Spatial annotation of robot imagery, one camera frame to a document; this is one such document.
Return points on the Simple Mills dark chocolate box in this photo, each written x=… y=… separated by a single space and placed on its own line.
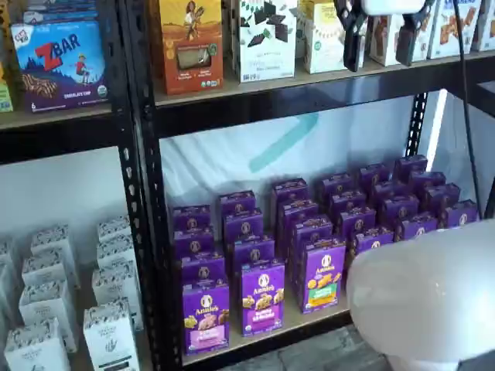
x=267 y=42

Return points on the purple Annie's box yellow label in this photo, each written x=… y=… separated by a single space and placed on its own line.
x=356 y=220
x=373 y=241
x=334 y=181
x=348 y=199

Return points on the purple Annie's box violet label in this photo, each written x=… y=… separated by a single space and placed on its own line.
x=236 y=201
x=243 y=224
x=253 y=249
x=263 y=297

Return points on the purple Z Bar box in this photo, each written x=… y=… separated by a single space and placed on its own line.
x=58 y=69

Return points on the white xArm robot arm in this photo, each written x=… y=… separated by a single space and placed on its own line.
x=417 y=293

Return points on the yellow Bobo's box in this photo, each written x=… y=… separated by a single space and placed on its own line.
x=4 y=98

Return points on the purple Annie's box brown label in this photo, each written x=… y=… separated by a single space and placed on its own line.
x=415 y=228
x=388 y=189
x=398 y=206
x=374 y=173

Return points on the white backdrop sheet teal mark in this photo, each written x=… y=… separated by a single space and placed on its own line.
x=232 y=154

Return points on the orange box with woman picture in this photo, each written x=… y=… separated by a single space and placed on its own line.
x=189 y=46

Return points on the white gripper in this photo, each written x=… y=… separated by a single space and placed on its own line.
x=392 y=7

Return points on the white snack box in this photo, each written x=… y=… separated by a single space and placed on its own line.
x=487 y=27

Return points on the purple Annie's box pink label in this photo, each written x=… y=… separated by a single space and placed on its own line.
x=203 y=266
x=193 y=241
x=191 y=218
x=205 y=317

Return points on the purple Annie's box green label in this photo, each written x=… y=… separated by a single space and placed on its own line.
x=299 y=208
x=311 y=228
x=325 y=276
x=290 y=187

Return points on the blue pretzel crackers box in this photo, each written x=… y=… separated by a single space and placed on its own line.
x=441 y=35

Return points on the Simple Mills yellow cookie box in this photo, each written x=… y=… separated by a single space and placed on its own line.
x=319 y=38

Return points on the blue Z Bar box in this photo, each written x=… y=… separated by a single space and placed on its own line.
x=58 y=11

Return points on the white box with black print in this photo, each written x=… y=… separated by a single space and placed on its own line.
x=110 y=336
x=114 y=228
x=35 y=348
x=116 y=290
x=116 y=253
x=50 y=239
x=42 y=266
x=46 y=305

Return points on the orange pretzel crackers box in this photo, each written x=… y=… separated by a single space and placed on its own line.
x=381 y=38

